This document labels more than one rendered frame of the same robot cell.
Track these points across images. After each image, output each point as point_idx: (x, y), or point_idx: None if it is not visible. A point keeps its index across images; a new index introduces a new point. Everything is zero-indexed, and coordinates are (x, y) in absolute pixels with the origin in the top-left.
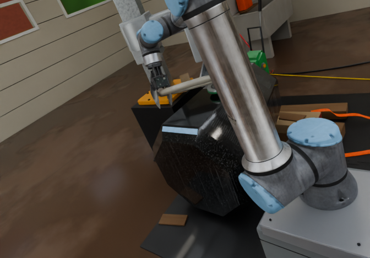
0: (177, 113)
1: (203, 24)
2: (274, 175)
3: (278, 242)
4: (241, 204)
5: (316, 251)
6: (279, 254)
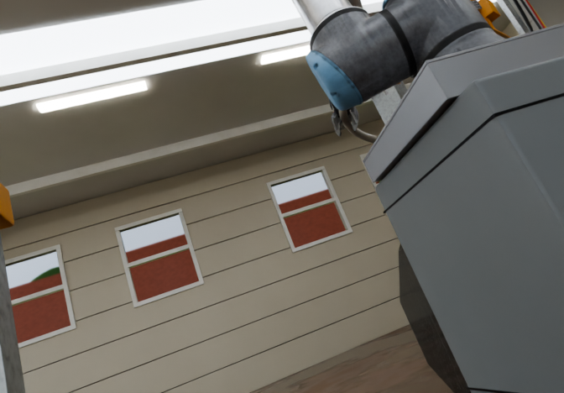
0: None
1: None
2: (323, 28)
3: (393, 188)
4: None
5: (405, 139)
6: (408, 226)
